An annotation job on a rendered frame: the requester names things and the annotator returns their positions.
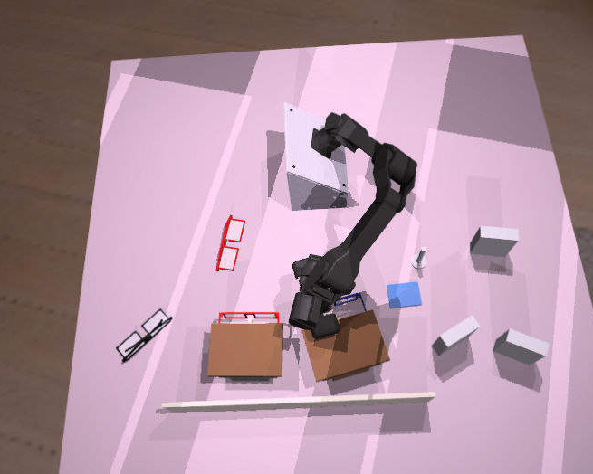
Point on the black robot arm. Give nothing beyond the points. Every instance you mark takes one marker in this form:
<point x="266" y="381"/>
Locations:
<point x="339" y="267"/>

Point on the black eyeglasses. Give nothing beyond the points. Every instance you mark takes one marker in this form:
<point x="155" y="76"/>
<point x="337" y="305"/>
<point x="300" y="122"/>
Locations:
<point x="132" y="344"/>

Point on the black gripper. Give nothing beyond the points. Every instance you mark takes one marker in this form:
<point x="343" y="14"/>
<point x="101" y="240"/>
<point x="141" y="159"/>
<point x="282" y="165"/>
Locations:
<point x="327" y="325"/>

